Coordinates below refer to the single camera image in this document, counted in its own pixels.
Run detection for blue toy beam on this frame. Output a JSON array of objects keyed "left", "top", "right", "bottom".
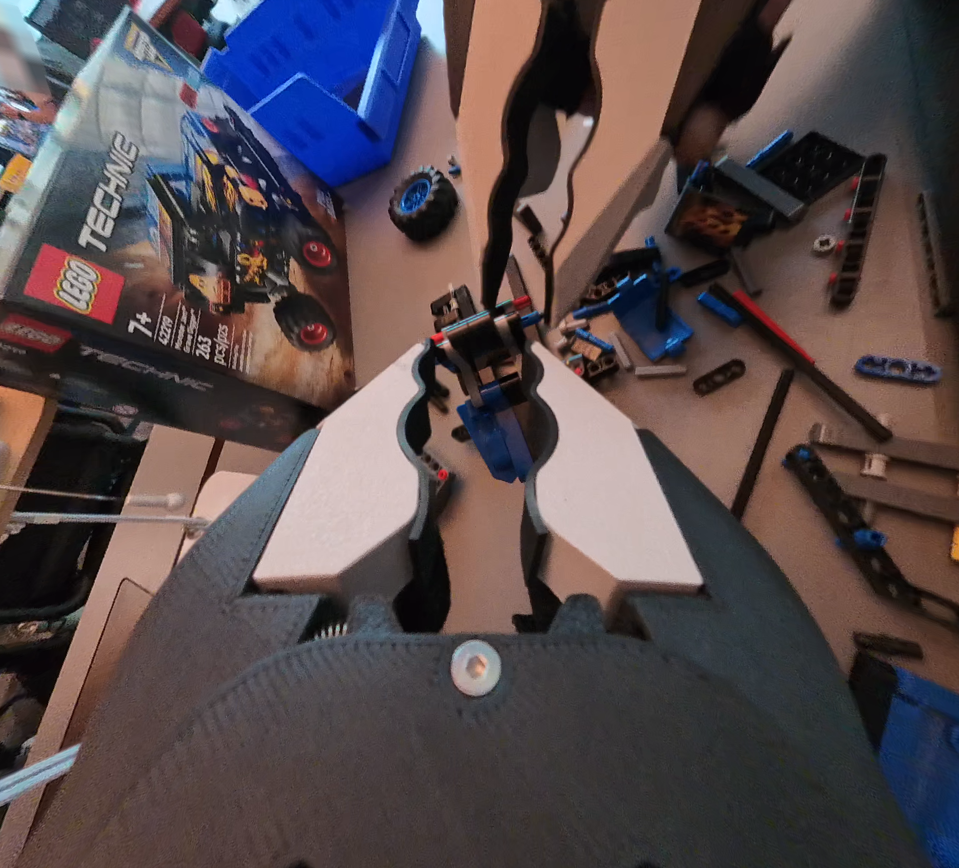
[{"left": 853, "top": 352, "right": 947, "bottom": 388}]

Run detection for white desk stand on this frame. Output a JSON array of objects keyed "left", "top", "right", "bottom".
[{"left": 0, "top": 467, "right": 268, "bottom": 868}]

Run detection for blue toy scoop piece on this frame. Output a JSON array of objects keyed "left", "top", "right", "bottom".
[{"left": 597, "top": 266, "right": 696, "bottom": 364}]

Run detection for blue plastic bin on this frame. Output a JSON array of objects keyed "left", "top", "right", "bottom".
[
  {"left": 200, "top": 0, "right": 424, "bottom": 192},
  {"left": 874, "top": 663, "right": 959, "bottom": 868}
]

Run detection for grey desk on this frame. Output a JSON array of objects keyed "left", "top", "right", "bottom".
[{"left": 0, "top": 0, "right": 959, "bottom": 689}]

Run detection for monster truck toy set box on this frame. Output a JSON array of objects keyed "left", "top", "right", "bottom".
[{"left": 0, "top": 7, "right": 358, "bottom": 452}]

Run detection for black beam red pins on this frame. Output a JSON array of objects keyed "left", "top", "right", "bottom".
[{"left": 828, "top": 152, "right": 890, "bottom": 310}]

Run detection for red toy axle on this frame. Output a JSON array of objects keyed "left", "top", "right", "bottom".
[{"left": 735, "top": 296, "right": 818, "bottom": 367}]

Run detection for short black toy beam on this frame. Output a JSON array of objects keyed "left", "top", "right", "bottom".
[{"left": 691, "top": 358, "right": 749, "bottom": 399}]

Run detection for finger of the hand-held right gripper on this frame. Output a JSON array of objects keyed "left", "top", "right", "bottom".
[
  {"left": 540, "top": 0, "right": 720, "bottom": 318},
  {"left": 450, "top": 0, "right": 543, "bottom": 297}
]

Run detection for black wheel blue rim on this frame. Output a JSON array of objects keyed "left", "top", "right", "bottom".
[{"left": 389, "top": 166, "right": 460, "bottom": 243}]

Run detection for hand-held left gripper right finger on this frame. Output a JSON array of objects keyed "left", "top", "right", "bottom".
[{"left": 525, "top": 353, "right": 708, "bottom": 617}]

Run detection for dark grey toy beam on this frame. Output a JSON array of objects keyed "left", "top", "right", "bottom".
[{"left": 807, "top": 422, "right": 959, "bottom": 482}]

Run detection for black beam blue pins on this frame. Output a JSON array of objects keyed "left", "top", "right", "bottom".
[{"left": 781, "top": 444, "right": 959, "bottom": 632}]

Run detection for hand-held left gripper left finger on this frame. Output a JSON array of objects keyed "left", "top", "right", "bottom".
[{"left": 249, "top": 344, "right": 454, "bottom": 617}]

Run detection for black grille toy panel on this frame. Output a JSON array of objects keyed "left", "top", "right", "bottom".
[{"left": 754, "top": 130, "right": 869, "bottom": 205}]

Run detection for black panel flame sticker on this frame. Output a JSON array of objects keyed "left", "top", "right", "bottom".
[{"left": 664, "top": 184, "right": 753, "bottom": 255}]

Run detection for long black toy axle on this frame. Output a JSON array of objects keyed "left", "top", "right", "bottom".
[{"left": 702, "top": 280, "right": 896, "bottom": 445}]

